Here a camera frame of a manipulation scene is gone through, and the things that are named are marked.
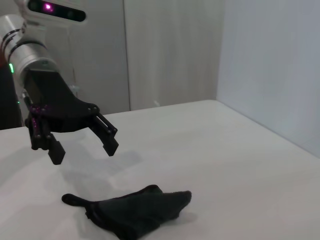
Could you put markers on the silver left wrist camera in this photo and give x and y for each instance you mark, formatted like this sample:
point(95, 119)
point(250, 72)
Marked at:
point(57, 10)

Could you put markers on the dark blue rag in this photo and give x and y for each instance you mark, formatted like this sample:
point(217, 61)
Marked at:
point(135, 212)

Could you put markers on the black robot torso column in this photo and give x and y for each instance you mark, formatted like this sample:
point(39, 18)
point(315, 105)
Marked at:
point(7, 105)

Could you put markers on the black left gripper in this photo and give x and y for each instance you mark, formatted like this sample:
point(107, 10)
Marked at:
point(57, 100)

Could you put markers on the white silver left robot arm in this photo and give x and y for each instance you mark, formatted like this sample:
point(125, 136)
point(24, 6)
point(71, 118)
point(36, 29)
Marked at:
point(25, 52)

